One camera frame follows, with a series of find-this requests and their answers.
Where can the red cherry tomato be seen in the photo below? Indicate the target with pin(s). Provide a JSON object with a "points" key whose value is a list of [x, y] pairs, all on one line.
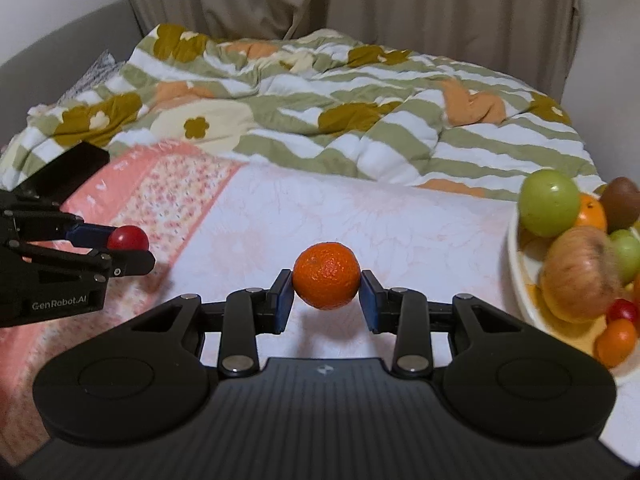
{"points": [[621, 310], [127, 237]]}

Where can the cream oval dish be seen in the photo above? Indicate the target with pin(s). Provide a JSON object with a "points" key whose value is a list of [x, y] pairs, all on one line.
{"points": [[525, 280]]}

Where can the beige curtain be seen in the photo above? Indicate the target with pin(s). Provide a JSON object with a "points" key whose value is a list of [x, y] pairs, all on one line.
{"points": [[350, 5]]}

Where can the orange with stem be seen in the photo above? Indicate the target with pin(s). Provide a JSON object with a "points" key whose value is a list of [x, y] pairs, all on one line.
{"points": [[592, 217]]}

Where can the brown-red russet apple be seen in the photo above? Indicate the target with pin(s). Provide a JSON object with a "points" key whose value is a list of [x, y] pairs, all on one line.
{"points": [[577, 280]]}

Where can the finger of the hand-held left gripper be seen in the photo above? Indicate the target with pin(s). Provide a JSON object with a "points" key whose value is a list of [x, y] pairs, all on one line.
{"points": [[125, 262], [92, 235]]}

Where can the green striped floral quilt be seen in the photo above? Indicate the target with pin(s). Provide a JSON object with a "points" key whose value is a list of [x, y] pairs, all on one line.
{"points": [[350, 110]]}

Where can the brown kiwi with sticker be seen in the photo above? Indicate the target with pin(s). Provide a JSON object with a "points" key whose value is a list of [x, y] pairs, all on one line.
{"points": [[622, 202]]}

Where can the small mandarin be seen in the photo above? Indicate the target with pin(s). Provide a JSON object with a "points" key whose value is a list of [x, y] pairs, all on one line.
{"points": [[615, 342]]}

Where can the large green apple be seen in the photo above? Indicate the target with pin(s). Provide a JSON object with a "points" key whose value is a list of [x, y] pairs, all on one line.
{"points": [[550, 202]]}

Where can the grey patterned cloth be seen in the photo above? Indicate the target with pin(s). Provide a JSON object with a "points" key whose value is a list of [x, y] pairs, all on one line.
{"points": [[97, 72]]}

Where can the small green fruit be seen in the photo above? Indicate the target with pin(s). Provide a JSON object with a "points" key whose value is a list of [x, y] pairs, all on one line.
{"points": [[629, 255]]}

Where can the large orange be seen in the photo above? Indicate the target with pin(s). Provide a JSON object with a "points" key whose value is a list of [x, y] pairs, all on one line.
{"points": [[637, 292]]}

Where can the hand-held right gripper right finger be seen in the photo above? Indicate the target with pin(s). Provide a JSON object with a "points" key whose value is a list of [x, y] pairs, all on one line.
{"points": [[370, 302]]}

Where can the medium mandarin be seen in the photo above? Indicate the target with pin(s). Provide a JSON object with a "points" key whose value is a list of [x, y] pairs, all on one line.
{"points": [[326, 275]]}

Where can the grey upholstered headboard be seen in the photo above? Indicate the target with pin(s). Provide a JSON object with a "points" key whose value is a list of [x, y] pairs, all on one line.
{"points": [[50, 45]]}

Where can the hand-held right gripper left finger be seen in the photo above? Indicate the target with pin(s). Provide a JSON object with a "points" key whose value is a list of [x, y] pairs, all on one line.
{"points": [[284, 300]]}

